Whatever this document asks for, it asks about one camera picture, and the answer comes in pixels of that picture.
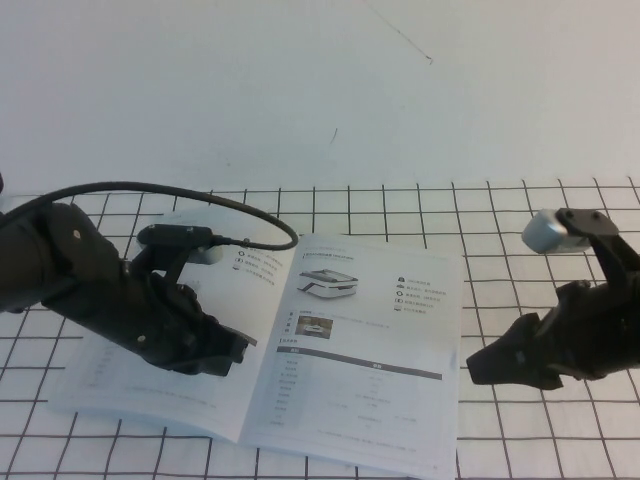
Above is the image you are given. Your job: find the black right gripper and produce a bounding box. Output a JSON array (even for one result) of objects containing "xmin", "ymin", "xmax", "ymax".
[{"xmin": 466, "ymin": 278, "xmax": 640, "ymax": 392}]

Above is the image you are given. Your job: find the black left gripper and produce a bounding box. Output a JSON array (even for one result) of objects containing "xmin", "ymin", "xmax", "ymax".
[{"xmin": 97, "ymin": 252, "xmax": 259, "ymax": 377}]

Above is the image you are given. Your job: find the white manual booklet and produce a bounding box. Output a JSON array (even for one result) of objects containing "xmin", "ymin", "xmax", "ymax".
[{"xmin": 48, "ymin": 207, "xmax": 462, "ymax": 480}]

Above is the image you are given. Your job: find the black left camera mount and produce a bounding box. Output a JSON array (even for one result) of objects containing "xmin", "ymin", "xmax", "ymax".
[{"xmin": 130, "ymin": 244, "xmax": 194, "ymax": 296}]

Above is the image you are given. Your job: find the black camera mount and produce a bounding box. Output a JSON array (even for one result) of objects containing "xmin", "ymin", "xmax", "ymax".
[
  {"xmin": 557, "ymin": 207, "xmax": 640, "ymax": 289},
  {"xmin": 130, "ymin": 244, "xmax": 194, "ymax": 296}
]

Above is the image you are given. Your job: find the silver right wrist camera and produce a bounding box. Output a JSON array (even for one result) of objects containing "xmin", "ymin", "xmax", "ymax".
[{"xmin": 521, "ymin": 209, "xmax": 596, "ymax": 255}]

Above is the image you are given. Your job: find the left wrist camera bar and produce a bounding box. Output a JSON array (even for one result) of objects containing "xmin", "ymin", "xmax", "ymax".
[{"xmin": 137, "ymin": 223, "xmax": 227, "ymax": 266}]

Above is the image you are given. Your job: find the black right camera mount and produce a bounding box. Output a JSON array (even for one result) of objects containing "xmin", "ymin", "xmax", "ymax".
[{"xmin": 557, "ymin": 207, "xmax": 640, "ymax": 289}]

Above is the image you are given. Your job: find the thick black left camera cable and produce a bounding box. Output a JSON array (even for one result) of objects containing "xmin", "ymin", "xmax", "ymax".
[{"xmin": 0, "ymin": 182, "xmax": 300, "ymax": 252}]

